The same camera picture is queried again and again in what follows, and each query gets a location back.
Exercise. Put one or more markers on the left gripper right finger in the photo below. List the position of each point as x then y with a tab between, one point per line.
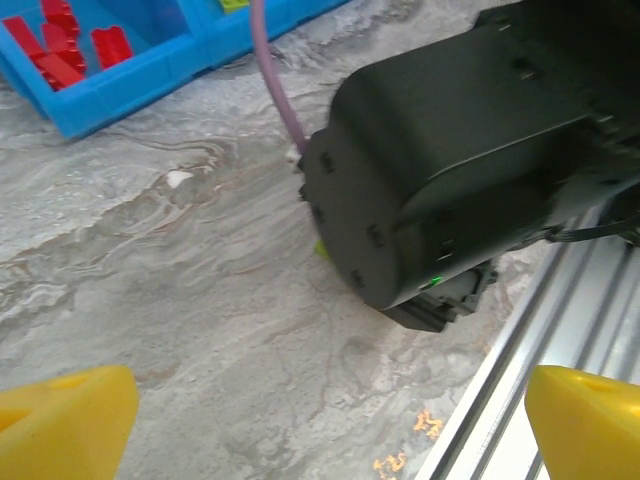
590	430

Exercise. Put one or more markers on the green lego brick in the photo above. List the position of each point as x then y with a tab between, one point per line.
235	5
322	250

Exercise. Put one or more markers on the blue plastic bin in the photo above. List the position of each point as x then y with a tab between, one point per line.
125	95
240	35

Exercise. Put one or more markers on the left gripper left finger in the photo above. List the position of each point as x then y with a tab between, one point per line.
65	425

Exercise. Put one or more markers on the aluminium front rail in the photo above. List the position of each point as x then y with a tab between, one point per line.
550	325

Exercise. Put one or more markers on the small red lego brick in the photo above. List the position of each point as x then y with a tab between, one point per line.
22	35

